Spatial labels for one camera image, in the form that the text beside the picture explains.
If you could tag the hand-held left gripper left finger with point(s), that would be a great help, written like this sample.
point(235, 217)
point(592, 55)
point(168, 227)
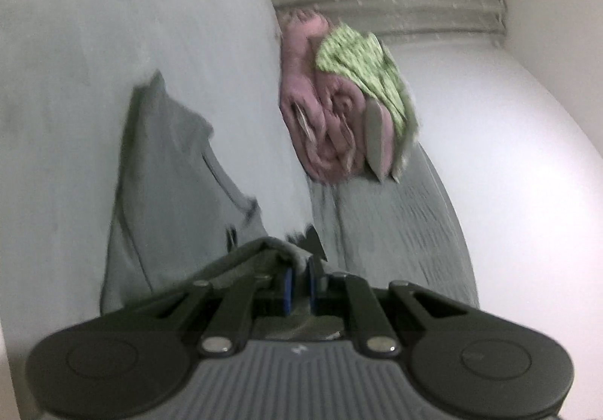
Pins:
point(287, 290)

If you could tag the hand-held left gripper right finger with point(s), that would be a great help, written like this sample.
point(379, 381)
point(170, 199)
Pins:
point(312, 288)

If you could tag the grey t-shirt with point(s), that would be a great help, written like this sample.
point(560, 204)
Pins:
point(165, 165)

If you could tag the folded black garment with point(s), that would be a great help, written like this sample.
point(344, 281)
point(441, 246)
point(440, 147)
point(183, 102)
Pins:
point(311, 243)

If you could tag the grey quilted blanket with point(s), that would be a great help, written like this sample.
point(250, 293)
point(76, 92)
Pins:
point(400, 236)

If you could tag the pink pillow grey edge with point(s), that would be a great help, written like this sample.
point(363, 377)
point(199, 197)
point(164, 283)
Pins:
point(377, 137)

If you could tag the folded pink quilt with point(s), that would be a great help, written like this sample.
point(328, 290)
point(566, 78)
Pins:
point(329, 118)

